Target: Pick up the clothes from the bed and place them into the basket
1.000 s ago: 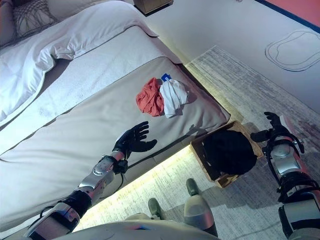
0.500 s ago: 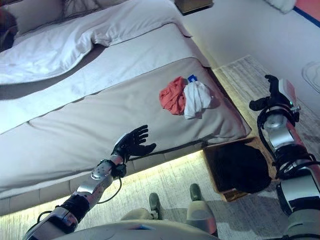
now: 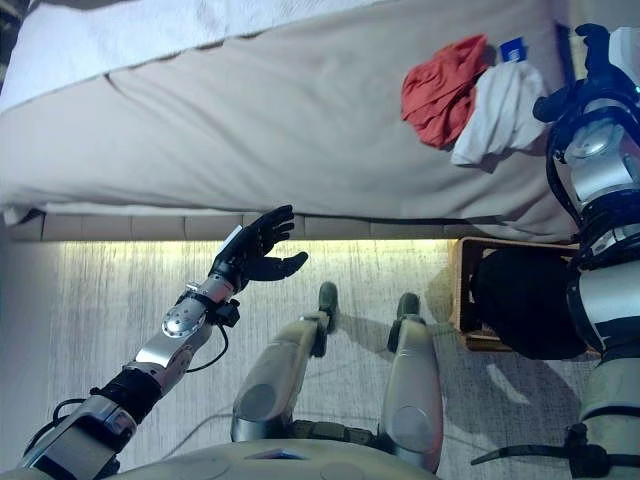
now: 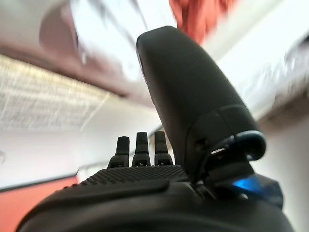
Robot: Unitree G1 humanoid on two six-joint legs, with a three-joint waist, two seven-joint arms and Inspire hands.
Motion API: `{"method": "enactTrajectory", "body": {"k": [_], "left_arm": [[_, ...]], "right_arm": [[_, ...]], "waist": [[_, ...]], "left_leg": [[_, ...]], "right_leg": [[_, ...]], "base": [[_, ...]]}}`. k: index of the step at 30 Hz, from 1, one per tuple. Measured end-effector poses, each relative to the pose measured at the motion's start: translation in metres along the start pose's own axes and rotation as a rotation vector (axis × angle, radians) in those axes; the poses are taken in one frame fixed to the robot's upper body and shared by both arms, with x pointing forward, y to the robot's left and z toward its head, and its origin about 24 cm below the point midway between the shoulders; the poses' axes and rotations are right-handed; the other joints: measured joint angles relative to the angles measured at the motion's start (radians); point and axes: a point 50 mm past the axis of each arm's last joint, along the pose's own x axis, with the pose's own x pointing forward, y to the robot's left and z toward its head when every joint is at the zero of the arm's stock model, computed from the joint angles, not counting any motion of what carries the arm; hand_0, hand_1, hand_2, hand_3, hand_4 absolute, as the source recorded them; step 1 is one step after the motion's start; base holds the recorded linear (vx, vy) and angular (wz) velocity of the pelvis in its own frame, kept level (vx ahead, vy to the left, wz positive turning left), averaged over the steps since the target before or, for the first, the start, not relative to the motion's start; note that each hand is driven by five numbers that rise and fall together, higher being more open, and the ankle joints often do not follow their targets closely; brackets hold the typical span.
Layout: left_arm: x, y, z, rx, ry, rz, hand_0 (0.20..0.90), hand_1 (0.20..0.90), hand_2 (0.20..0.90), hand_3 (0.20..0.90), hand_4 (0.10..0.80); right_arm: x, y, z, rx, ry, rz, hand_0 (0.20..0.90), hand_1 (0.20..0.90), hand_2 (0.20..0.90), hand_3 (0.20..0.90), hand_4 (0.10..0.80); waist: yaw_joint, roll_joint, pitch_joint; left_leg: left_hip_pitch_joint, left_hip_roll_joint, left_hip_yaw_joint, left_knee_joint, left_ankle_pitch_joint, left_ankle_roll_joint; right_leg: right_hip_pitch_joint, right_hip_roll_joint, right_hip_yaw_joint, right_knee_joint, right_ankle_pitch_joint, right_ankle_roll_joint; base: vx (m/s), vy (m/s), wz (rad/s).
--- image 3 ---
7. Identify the grey right robot leg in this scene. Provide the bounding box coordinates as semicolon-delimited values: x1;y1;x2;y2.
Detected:
378;292;445;474

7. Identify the grey robot leg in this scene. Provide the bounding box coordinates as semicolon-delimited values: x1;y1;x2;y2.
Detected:
378;292;445;474
230;281;340;444

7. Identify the white garment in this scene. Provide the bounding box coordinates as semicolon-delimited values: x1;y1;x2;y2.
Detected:
451;37;549;169

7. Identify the white textured duvet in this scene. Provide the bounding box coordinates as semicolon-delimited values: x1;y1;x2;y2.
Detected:
0;0;381;114

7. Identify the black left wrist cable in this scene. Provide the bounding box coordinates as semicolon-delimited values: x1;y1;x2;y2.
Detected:
184;319;230;375

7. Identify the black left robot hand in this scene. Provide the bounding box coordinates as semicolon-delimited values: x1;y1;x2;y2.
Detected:
208;203;310;294

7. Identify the grey left robot leg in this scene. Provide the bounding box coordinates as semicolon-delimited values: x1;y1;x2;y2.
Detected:
230;281;340;444

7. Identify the bed with beige cover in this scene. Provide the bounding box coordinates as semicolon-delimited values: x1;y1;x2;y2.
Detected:
0;0;584;246

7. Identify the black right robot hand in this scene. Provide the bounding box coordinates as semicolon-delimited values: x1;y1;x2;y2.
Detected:
532;22;640;124

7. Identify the grey robot torso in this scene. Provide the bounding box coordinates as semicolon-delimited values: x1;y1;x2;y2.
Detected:
99;438;441;480

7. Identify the wooden laundry basket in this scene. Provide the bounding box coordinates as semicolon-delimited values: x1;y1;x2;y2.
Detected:
449;237;601;359

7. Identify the red garment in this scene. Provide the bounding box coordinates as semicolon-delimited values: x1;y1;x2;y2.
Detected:
400;33;494;150

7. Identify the grey streaked floor rug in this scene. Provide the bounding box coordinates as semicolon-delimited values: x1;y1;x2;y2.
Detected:
44;238;640;480

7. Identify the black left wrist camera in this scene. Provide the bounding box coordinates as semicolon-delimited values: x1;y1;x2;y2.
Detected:
215;299;240;329

